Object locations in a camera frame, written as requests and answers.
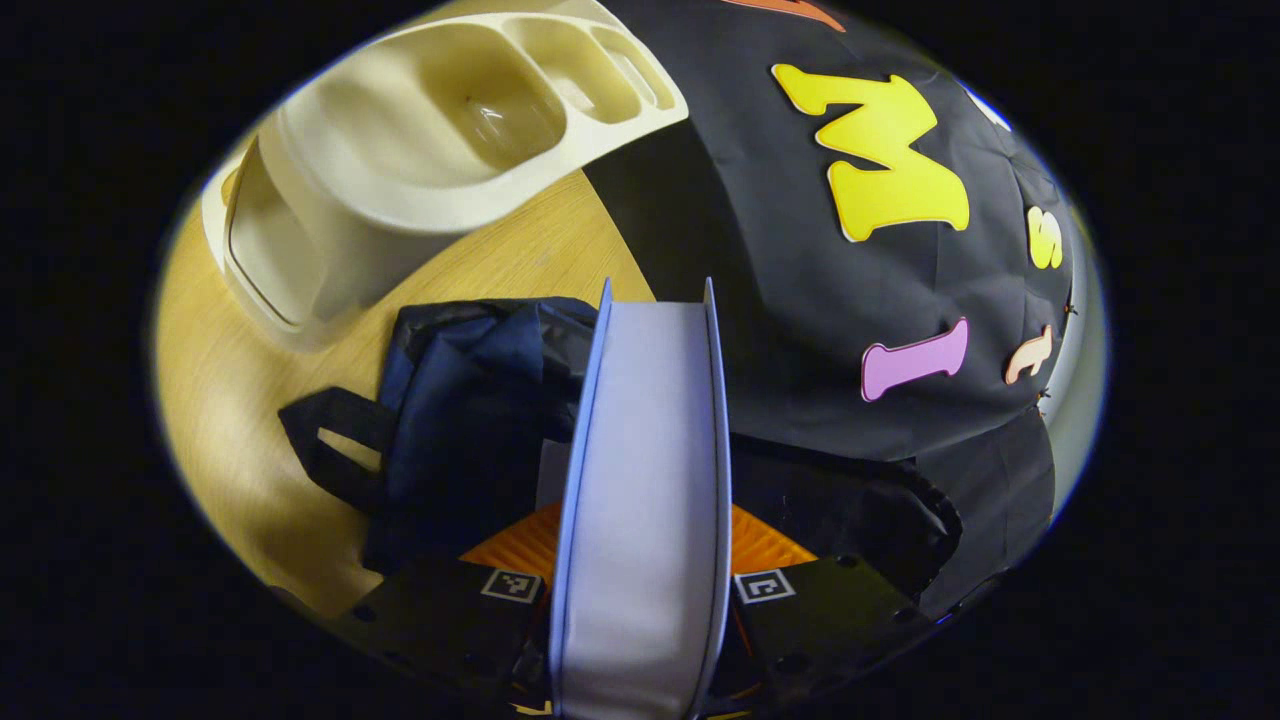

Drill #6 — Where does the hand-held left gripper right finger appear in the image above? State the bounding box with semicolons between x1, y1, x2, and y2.
718;503;928;703

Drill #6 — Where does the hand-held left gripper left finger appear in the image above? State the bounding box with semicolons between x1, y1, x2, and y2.
335;500;566;696

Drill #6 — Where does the blue schoolbag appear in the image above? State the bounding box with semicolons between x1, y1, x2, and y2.
278;296;963;601

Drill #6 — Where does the grey-blue book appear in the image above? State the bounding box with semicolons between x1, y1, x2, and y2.
548;278;733;720

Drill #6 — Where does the white plastic bookshelf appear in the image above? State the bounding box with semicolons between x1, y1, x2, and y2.
200;0;691;351

